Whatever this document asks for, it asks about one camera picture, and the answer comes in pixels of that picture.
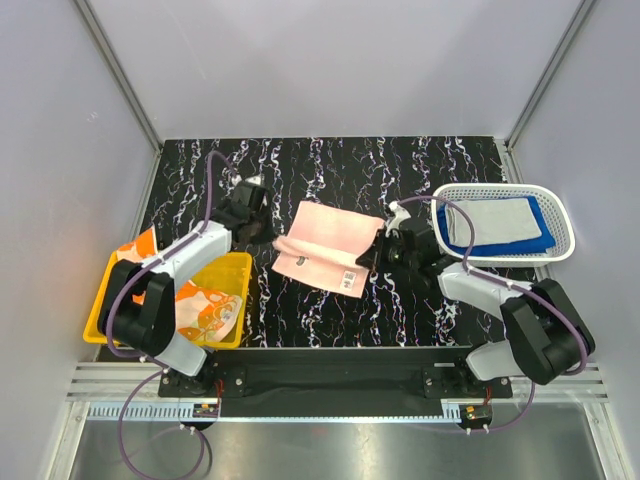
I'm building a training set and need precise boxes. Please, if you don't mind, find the white slotted cable duct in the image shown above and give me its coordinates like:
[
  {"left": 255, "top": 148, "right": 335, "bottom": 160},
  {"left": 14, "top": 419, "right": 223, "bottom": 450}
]
[{"left": 87, "top": 402, "right": 221, "bottom": 422}]

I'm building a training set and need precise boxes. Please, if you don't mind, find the yellow plastic bin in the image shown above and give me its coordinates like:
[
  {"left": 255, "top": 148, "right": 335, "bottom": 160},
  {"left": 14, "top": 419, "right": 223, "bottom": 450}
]
[{"left": 82, "top": 249, "right": 254, "bottom": 349}]

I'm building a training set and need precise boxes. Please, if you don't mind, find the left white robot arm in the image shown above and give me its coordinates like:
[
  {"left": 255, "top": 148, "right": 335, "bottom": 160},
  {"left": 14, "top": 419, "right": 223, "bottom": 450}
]
[{"left": 97, "top": 175, "right": 275, "bottom": 396}]

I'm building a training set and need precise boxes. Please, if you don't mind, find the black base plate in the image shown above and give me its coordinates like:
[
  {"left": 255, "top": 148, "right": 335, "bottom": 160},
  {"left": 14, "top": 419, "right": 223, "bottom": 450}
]
[{"left": 158, "top": 347, "right": 513, "bottom": 421}]

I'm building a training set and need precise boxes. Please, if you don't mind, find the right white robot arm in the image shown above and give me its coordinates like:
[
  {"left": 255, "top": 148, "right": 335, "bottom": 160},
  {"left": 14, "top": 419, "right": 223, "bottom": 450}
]
[{"left": 356, "top": 218, "right": 595, "bottom": 397}]

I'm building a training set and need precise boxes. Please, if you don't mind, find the white perforated basket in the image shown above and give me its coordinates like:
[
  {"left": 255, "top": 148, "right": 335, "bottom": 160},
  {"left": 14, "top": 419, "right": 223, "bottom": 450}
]
[{"left": 434, "top": 183, "right": 576, "bottom": 268}]

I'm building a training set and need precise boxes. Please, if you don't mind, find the pink white towel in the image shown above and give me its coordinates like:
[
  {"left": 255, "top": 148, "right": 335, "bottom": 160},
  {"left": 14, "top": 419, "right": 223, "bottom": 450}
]
[{"left": 272, "top": 201, "right": 384, "bottom": 298}]

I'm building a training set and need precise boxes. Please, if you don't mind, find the blue towel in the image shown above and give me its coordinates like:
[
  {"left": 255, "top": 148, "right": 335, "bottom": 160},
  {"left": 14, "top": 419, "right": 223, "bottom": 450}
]
[{"left": 437, "top": 196, "right": 555, "bottom": 256}]

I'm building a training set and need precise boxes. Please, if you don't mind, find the cream terry towel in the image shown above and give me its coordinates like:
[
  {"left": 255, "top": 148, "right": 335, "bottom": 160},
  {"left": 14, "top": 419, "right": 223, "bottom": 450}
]
[{"left": 444, "top": 197, "right": 542, "bottom": 247}]

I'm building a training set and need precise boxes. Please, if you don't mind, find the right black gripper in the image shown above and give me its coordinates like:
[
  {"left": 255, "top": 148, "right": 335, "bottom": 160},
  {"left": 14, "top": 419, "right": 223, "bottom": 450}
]
[{"left": 356, "top": 230, "right": 418, "bottom": 274}]

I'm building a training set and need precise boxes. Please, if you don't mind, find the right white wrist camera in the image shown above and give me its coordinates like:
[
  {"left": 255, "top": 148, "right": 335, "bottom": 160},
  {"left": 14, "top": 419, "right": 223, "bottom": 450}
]
[{"left": 386, "top": 201, "right": 411, "bottom": 230}]

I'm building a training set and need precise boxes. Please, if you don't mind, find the orange towel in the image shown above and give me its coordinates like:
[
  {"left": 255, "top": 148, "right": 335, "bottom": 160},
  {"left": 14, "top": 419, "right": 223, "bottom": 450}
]
[{"left": 115, "top": 224, "right": 244, "bottom": 346}]

